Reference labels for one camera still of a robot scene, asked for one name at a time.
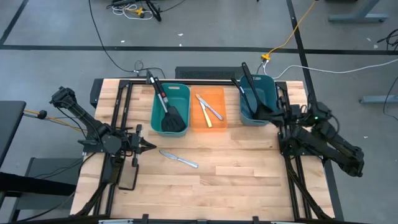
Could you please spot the black stand leg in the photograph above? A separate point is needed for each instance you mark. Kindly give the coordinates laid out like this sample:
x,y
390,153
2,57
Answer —
x,y
155,12

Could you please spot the black aluminium rig frame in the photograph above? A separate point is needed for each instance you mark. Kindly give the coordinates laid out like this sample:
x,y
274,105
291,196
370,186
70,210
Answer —
x,y
211,82

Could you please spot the green plastic bin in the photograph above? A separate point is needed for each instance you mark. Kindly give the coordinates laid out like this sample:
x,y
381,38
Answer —
x,y
180,99

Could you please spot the black computer case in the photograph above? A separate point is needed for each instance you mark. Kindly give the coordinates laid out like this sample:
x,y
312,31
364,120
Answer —
x,y
211,73

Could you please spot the steel box grater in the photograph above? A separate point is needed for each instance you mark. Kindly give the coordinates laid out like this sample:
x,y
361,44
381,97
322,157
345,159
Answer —
x,y
128,177

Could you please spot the silver butter knife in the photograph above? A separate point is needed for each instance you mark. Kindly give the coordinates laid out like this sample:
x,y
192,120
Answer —
x,y
214,112
183,161

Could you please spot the black desk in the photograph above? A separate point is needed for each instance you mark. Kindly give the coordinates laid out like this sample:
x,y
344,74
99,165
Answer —
x,y
9,130

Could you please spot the black plastic ladle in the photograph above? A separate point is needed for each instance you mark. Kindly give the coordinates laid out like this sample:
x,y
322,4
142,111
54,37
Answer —
x,y
264,113

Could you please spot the black flat panel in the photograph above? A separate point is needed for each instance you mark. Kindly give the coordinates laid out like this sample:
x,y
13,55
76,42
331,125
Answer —
x,y
31,185

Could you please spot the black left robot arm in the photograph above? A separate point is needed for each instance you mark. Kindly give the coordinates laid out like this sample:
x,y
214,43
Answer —
x,y
77,112

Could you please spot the black controller box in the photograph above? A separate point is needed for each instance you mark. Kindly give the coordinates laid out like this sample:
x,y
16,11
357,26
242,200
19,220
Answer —
x,y
95,93

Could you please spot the dark blue plastic bin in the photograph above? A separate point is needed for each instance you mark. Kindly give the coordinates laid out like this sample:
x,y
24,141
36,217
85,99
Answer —
x,y
267,93

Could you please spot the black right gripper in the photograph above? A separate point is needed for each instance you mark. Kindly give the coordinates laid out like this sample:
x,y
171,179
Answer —
x,y
292,115

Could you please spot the yellowish table knife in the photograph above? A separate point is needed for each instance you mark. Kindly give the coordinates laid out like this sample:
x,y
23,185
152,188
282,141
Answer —
x,y
207,119

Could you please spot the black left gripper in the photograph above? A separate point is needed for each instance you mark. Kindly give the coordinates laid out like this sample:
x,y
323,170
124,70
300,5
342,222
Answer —
x,y
137,144

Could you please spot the black ladle with white mark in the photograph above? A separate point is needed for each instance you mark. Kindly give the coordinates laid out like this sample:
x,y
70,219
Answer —
x,y
241,88

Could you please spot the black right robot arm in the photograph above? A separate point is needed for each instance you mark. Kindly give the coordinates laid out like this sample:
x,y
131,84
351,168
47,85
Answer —
x,y
335,149

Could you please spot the grey desk foot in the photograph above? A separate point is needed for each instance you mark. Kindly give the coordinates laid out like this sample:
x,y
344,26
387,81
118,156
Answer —
x,y
357,17
379,99

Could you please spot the orange translucent plastic bin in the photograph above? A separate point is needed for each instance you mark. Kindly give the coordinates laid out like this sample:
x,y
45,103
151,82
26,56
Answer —
x,y
217,124

